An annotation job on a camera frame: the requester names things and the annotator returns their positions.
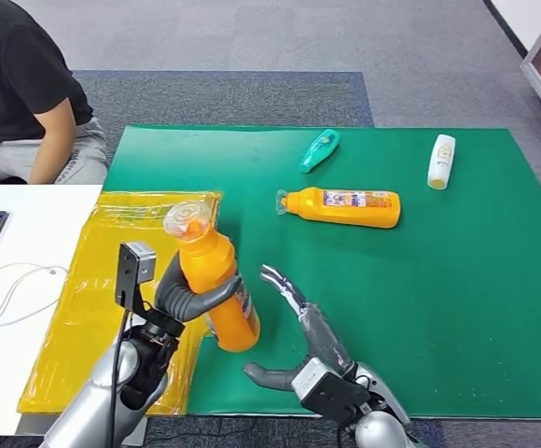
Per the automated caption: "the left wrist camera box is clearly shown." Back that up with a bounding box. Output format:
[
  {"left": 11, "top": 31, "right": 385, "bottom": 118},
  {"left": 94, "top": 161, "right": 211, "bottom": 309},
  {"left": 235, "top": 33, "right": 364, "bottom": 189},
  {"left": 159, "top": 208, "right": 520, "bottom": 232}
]
[{"left": 114, "top": 241, "right": 158, "bottom": 312}]

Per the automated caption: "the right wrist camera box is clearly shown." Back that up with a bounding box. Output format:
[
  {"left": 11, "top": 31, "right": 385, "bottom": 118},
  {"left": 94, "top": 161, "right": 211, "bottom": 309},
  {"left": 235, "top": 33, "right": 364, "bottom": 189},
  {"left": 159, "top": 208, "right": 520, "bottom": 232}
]
[{"left": 291, "top": 357, "right": 372, "bottom": 426}]

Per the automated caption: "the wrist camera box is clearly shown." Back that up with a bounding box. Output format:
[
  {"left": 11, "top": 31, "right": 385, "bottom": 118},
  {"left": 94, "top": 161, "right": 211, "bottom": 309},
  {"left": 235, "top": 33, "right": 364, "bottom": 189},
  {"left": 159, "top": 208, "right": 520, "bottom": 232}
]
[
  {"left": 291, "top": 357, "right": 372, "bottom": 426},
  {"left": 114, "top": 241, "right": 158, "bottom": 312}
]

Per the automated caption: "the white plastic bottle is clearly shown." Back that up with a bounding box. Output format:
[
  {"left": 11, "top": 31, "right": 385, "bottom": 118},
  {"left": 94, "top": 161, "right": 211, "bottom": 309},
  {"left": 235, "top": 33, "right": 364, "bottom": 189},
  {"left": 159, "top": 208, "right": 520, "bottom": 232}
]
[{"left": 426, "top": 133, "right": 457, "bottom": 191}]

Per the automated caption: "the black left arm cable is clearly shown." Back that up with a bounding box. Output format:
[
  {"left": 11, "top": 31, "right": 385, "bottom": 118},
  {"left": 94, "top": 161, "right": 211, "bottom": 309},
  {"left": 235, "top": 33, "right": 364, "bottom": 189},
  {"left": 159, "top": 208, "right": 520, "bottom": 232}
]
[{"left": 106, "top": 305, "right": 134, "bottom": 448}]

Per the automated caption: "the orange bottle with clear cap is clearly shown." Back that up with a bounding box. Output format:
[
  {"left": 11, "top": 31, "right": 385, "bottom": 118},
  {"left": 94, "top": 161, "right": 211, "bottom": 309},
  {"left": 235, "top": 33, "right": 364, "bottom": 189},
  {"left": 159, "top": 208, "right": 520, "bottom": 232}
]
[
  {"left": 275, "top": 186, "right": 402, "bottom": 231},
  {"left": 162, "top": 200, "right": 261, "bottom": 355}
]

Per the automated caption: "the green table mat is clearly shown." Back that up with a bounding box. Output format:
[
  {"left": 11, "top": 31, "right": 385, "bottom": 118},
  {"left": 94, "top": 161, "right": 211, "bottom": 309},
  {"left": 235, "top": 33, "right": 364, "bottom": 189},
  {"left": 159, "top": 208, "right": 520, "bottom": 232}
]
[{"left": 101, "top": 124, "right": 541, "bottom": 421}]

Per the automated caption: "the white cable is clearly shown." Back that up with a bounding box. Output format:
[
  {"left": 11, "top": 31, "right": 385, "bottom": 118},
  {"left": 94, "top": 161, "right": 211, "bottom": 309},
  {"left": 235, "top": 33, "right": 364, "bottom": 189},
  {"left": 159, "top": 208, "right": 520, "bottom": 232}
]
[{"left": 0, "top": 261, "right": 70, "bottom": 329}]

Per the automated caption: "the person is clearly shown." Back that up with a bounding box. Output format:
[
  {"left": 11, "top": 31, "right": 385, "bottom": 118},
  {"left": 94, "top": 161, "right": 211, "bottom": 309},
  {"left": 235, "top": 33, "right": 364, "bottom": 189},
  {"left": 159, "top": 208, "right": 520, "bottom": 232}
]
[{"left": 0, "top": 0, "right": 110, "bottom": 186}]

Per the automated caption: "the teal plastic bottle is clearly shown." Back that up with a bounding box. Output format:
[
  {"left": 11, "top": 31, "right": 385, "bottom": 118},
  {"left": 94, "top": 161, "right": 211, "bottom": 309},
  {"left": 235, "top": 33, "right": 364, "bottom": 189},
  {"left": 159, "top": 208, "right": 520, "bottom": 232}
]
[{"left": 298, "top": 128, "right": 342, "bottom": 175}]

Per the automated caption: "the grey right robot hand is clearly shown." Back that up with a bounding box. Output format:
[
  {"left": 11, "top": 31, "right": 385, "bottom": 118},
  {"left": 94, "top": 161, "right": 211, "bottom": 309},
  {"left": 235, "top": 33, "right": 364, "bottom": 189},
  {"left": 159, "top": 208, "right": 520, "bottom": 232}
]
[{"left": 243, "top": 263, "right": 355, "bottom": 393}]

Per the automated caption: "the yellow plastic bag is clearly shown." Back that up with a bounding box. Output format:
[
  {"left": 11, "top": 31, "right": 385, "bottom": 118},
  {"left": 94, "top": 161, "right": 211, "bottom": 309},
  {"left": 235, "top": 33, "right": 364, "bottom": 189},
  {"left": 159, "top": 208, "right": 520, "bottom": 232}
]
[{"left": 17, "top": 189, "right": 223, "bottom": 417}]

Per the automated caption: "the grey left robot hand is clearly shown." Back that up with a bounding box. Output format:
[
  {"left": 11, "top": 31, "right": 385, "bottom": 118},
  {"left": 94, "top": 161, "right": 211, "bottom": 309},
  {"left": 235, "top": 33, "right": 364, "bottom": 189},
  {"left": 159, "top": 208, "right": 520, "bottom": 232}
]
[{"left": 139, "top": 249, "right": 244, "bottom": 340}]

